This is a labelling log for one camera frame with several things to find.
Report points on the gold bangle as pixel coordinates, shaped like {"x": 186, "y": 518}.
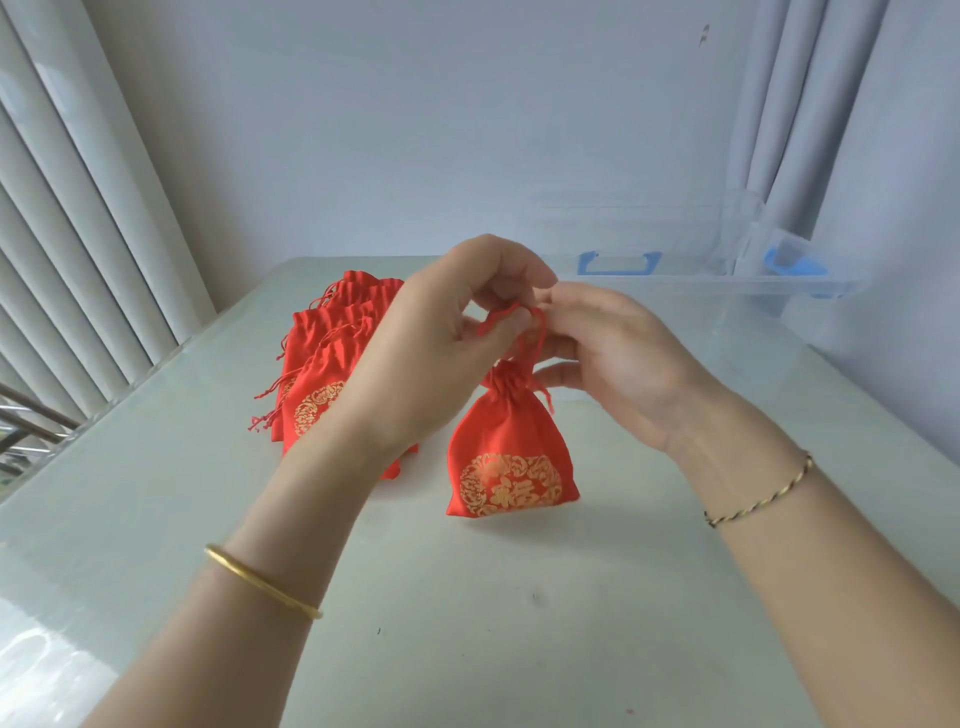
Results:
{"x": 255, "y": 579}

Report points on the white vertical blinds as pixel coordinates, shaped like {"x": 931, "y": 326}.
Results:
{"x": 75, "y": 225}

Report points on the person's right forearm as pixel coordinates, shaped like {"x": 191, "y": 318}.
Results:
{"x": 825, "y": 585}

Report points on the person's left forearm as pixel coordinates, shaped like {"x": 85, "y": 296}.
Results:
{"x": 225, "y": 660}

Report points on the metal railing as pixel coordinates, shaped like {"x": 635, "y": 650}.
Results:
{"x": 37, "y": 405}

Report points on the person's left hand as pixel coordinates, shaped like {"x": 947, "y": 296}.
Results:
{"x": 427, "y": 352}

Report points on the clear plastic storage box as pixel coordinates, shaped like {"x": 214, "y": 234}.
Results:
{"x": 712, "y": 283}

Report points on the grey curtain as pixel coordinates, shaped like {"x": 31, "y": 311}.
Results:
{"x": 862, "y": 112}

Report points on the person's right hand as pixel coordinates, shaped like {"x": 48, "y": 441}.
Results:
{"x": 637, "y": 367}

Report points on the pile of red drawstring pouches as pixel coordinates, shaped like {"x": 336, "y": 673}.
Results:
{"x": 322, "y": 367}

